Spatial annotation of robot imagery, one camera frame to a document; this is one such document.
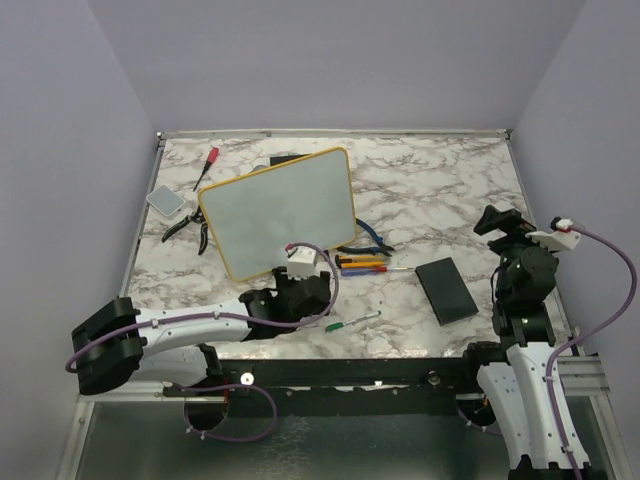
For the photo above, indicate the blue red precision screwdriver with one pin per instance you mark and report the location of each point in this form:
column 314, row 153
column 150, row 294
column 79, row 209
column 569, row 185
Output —
column 353, row 272

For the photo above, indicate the yellow framed whiteboard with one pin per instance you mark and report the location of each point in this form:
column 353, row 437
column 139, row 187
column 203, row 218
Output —
column 253, row 217

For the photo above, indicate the blue handled cutting pliers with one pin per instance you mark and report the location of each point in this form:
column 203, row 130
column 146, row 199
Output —
column 379, row 247

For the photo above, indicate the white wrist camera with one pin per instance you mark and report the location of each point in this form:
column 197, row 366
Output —
column 301, row 262
column 562, row 236

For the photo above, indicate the orange pen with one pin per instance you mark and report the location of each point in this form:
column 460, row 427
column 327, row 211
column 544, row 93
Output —
column 362, row 265

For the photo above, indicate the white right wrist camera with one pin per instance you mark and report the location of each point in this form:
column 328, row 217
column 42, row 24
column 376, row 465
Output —
column 562, row 236

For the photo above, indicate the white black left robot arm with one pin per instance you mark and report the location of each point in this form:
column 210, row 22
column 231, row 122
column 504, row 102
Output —
column 120, row 342

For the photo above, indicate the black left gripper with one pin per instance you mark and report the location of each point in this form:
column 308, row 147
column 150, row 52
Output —
column 282, row 280

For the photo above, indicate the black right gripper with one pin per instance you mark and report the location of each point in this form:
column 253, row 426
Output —
column 494, row 219

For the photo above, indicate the small white square device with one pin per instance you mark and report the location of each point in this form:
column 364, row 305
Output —
column 165, row 201

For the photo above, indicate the white green whiteboard marker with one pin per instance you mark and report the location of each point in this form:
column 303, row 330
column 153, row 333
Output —
column 342, row 324

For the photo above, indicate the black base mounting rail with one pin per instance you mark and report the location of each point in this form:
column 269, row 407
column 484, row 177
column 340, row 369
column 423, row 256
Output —
column 337, row 387

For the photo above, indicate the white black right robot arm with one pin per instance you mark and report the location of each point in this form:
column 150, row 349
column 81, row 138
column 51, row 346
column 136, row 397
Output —
column 519, row 375

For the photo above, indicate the black rectangular eraser block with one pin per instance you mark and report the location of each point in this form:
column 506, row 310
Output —
column 446, row 291

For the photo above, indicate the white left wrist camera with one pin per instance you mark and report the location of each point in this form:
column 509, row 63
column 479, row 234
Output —
column 301, row 262

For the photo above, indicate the red handled screwdriver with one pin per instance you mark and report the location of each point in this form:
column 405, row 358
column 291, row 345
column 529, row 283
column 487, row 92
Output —
column 210, row 160

